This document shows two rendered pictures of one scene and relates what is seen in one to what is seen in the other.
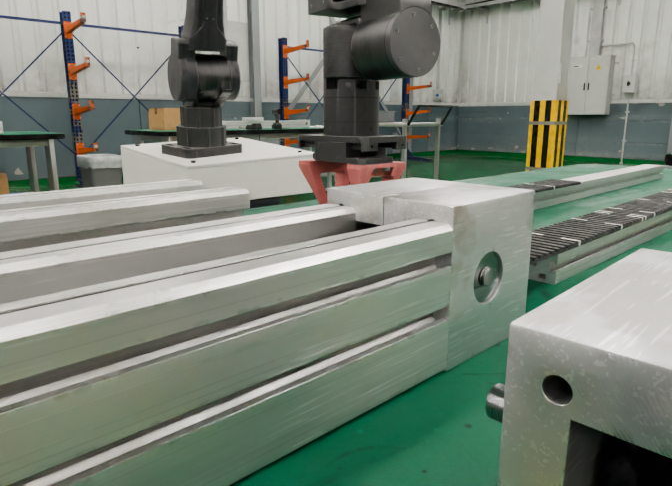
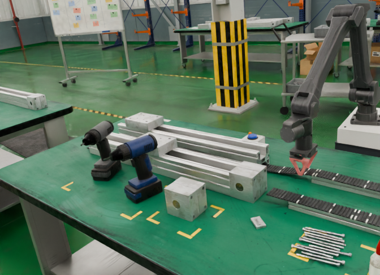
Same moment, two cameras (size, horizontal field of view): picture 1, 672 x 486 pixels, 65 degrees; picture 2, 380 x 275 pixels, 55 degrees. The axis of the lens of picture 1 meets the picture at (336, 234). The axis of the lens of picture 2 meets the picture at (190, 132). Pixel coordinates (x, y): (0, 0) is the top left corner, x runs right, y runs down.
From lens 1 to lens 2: 1.25 m
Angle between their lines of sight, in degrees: 80
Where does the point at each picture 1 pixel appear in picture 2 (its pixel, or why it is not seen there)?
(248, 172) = (365, 136)
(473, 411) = (219, 199)
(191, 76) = (352, 95)
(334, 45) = not seen: hidden behind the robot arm
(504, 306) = (245, 194)
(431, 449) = (208, 196)
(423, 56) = (289, 138)
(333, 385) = (209, 184)
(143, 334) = (190, 167)
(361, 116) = (297, 144)
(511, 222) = (244, 180)
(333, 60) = not seen: hidden behind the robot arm
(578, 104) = not seen: outside the picture
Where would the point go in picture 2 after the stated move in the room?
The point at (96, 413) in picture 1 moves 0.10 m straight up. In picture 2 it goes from (187, 171) to (184, 146)
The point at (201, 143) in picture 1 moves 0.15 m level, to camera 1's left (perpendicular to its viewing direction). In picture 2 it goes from (358, 119) to (340, 109)
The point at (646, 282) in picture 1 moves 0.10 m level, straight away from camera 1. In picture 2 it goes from (191, 181) to (220, 185)
